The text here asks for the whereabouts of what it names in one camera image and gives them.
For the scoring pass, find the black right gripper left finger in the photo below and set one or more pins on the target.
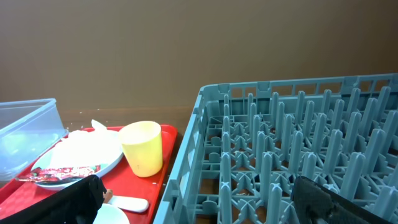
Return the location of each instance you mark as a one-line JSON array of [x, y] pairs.
[[77, 204]]

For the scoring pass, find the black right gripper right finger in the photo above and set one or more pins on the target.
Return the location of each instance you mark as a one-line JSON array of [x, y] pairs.
[[314, 203]]

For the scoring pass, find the orange carrot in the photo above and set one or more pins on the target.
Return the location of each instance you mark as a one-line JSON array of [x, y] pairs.
[[108, 195]]

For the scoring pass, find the light blue rice bowl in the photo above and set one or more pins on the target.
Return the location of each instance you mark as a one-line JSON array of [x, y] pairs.
[[110, 214]]

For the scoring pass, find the red snack wrapper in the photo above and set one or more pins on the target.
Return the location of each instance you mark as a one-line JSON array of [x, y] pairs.
[[58, 175]]

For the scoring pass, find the white plastic spoon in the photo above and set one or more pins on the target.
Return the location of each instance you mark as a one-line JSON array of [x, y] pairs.
[[132, 204]]

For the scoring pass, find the white napkin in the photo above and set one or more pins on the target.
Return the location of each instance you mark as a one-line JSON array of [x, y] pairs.
[[83, 148]]

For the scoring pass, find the light blue plate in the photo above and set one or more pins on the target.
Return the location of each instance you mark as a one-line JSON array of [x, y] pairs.
[[44, 161]]

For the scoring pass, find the yellow plastic cup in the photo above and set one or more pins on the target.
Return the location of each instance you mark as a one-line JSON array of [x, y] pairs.
[[142, 147]]

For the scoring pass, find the grey dishwasher rack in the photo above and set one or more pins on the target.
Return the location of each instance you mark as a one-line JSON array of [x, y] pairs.
[[246, 143]]

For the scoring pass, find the red plastic tray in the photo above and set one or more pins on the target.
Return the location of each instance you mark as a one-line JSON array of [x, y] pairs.
[[16, 196]]

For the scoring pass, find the clear plastic bin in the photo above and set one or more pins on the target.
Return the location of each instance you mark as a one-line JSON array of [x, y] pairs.
[[28, 129]]

